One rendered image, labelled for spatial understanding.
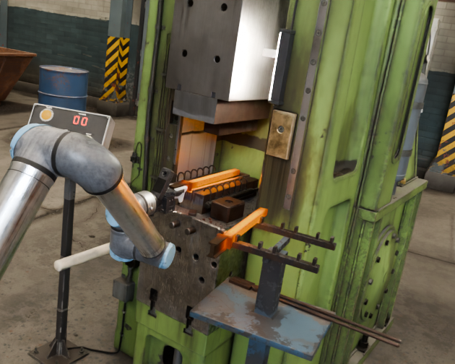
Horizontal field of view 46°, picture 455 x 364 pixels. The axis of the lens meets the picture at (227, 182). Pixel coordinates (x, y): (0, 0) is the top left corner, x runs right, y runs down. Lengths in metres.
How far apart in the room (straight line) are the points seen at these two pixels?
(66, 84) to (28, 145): 5.20
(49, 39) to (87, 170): 8.85
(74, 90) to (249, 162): 4.38
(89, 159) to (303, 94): 0.90
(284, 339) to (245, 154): 1.09
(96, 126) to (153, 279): 0.68
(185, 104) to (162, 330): 0.93
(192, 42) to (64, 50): 7.97
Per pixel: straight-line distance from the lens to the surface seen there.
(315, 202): 1.98
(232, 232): 1.60
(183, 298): 2.17
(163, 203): 1.96
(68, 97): 6.61
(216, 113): 1.98
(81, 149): 1.34
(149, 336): 2.41
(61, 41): 9.99
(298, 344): 1.64
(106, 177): 1.36
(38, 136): 1.40
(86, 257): 2.31
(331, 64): 1.92
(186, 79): 2.05
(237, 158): 2.51
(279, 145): 1.99
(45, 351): 2.84
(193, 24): 2.04
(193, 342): 2.22
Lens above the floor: 1.61
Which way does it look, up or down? 16 degrees down
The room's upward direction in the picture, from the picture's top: 8 degrees clockwise
